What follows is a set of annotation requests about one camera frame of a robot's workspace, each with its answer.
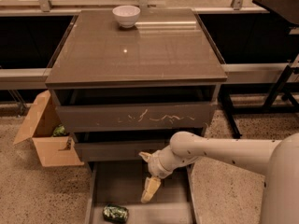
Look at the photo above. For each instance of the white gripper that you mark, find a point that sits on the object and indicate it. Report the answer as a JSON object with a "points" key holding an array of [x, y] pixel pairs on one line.
{"points": [[154, 165]]}

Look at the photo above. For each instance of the green soda can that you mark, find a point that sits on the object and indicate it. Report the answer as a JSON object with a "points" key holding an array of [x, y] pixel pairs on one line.
{"points": [[115, 213]]}

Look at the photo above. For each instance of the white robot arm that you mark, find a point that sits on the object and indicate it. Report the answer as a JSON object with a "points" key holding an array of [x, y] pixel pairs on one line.
{"points": [[277, 160]]}

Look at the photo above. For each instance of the bottom grey open drawer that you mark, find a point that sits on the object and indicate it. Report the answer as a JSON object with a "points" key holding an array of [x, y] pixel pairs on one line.
{"points": [[122, 182]]}

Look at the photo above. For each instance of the middle grey drawer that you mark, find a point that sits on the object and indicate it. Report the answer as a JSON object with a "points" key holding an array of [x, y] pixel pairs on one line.
{"points": [[123, 145]]}

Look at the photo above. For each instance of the top grey drawer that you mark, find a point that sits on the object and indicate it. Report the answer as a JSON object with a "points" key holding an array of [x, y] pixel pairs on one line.
{"points": [[136, 108]]}

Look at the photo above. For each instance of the grey drawer cabinet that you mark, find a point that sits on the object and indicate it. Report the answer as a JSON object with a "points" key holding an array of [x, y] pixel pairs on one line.
{"points": [[165, 48]]}

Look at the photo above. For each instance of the open cardboard box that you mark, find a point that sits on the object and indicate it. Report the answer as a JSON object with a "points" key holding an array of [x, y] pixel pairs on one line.
{"points": [[38, 126]]}

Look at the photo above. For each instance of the green item in box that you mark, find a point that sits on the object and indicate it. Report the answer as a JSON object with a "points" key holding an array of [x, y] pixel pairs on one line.
{"points": [[59, 131]]}

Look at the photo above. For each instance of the white ceramic bowl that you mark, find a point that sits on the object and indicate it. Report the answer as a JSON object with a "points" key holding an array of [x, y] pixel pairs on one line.
{"points": [[126, 16]]}

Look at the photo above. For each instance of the metal window railing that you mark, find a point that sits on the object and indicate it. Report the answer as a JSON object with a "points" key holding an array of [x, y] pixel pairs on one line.
{"points": [[21, 79]]}

